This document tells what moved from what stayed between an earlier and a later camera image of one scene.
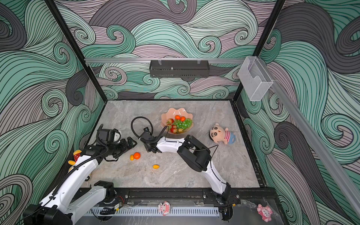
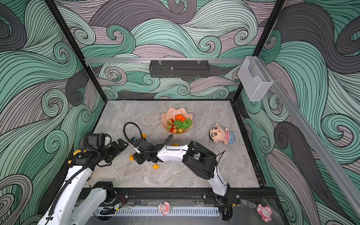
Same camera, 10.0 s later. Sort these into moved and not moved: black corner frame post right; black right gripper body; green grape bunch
Moved: black right gripper body
Not moved: black corner frame post right; green grape bunch
